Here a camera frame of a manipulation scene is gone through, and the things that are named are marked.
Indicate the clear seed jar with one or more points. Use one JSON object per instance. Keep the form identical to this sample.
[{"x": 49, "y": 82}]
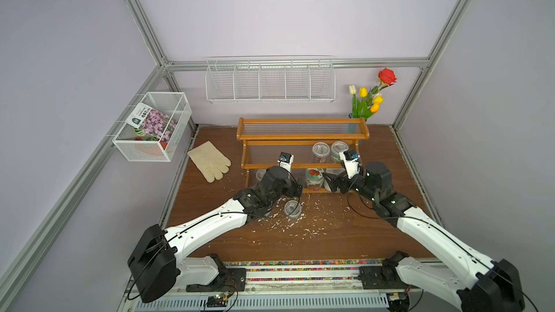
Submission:
[
  {"x": 336, "y": 149},
  {"x": 260, "y": 174},
  {"x": 293, "y": 209},
  {"x": 321, "y": 151}
]

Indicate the wooden three-tier shelf rack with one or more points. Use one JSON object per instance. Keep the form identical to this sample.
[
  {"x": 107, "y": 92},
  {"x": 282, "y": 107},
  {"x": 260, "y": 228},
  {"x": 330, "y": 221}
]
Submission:
[{"x": 264, "y": 140}]

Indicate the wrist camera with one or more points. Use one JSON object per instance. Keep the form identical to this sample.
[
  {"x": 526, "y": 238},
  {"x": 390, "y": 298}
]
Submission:
[
  {"x": 351, "y": 162},
  {"x": 285, "y": 161}
]

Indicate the white lid Ideal can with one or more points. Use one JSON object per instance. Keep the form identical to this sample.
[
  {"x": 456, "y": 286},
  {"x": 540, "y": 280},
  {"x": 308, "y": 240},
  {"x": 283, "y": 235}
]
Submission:
[{"x": 332, "y": 171}]

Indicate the strawberry label can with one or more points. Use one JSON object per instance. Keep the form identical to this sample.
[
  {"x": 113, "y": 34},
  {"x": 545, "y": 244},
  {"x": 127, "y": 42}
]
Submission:
[{"x": 314, "y": 179}]

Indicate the purple flower seed packet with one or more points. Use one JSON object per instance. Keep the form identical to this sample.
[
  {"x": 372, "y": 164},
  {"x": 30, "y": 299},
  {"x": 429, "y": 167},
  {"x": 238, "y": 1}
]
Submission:
[{"x": 151, "y": 124}]

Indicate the red rose flower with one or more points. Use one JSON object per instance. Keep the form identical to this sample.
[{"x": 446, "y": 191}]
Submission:
[{"x": 387, "y": 77}]

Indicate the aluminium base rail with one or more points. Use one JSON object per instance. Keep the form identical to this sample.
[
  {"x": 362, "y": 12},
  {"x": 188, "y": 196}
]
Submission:
[{"x": 304, "y": 286}]

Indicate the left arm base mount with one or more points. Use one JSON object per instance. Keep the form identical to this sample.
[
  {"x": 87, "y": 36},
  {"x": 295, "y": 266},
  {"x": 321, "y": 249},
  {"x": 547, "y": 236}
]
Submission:
[{"x": 209, "y": 274}]

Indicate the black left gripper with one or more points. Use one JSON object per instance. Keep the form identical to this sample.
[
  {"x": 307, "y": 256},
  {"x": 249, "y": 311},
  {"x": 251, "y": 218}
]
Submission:
[{"x": 291, "y": 191}]

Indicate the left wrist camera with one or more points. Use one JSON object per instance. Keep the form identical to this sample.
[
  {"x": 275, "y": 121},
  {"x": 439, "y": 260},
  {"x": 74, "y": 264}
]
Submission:
[{"x": 285, "y": 161}]

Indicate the white wire wall basket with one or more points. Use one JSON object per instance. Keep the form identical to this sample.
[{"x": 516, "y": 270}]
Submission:
[{"x": 270, "y": 79}]

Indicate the yellow and white tulips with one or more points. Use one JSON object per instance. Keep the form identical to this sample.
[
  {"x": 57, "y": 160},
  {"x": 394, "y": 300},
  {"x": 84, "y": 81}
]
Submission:
[{"x": 365, "y": 103}]

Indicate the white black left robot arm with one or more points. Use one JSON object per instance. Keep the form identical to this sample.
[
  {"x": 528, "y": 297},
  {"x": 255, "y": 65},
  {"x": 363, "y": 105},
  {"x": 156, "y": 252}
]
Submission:
[{"x": 161, "y": 259}]

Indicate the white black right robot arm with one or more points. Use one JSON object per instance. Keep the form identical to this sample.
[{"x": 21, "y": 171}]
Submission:
[{"x": 476, "y": 282}]

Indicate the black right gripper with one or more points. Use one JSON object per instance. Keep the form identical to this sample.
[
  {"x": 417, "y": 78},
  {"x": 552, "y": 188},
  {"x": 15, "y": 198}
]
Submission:
[{"x": 334, "y": 183}]

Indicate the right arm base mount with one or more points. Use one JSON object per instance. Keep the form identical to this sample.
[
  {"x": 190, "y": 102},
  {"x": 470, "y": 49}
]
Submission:
[{"x": 384, "y": 276}]

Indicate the white wire side basket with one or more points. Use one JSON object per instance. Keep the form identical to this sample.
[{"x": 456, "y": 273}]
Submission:
[{"x": 137, "y": 149}]

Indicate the cream work glove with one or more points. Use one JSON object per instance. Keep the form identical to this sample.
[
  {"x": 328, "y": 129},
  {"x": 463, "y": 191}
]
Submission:
[{"x": 210, "y": 161}]

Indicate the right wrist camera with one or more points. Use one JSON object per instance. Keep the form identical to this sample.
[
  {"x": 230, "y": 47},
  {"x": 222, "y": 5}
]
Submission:
[{"x": 351, "y": 162}]

